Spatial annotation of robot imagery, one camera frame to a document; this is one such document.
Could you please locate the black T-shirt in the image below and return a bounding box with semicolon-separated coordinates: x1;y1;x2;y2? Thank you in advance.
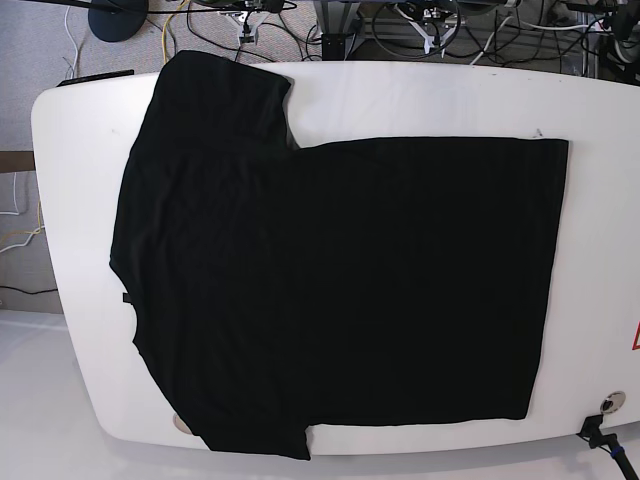
109;51;569;460

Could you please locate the silver table grommet left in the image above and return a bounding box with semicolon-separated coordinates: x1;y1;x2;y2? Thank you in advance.
173;413;193;436

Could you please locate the silver table grommet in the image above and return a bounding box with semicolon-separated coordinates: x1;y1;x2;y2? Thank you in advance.
173;413;193;436
600;391;626;415

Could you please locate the black flat bar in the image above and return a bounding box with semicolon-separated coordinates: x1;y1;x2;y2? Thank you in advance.
56;69;135;87

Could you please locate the round dark stand base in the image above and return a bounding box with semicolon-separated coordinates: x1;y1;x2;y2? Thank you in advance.
88;0;149;43

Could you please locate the red warning triangle sticker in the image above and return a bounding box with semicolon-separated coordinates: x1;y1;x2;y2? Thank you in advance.
632;323;640;351

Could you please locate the silver table grommet right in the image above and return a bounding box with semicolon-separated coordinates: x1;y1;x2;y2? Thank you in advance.
600;391;626;415

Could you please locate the metal frame post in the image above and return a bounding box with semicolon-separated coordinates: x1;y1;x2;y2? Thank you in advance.
313;1;361;61

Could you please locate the yellow cable on floor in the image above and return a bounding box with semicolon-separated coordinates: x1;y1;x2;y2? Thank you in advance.
160;0;191;65

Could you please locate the white cable on floor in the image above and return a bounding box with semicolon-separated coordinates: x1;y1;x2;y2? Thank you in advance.
0;171;34;217

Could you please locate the black clamp with cable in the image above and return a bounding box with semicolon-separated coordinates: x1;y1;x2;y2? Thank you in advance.
577;414;639;480

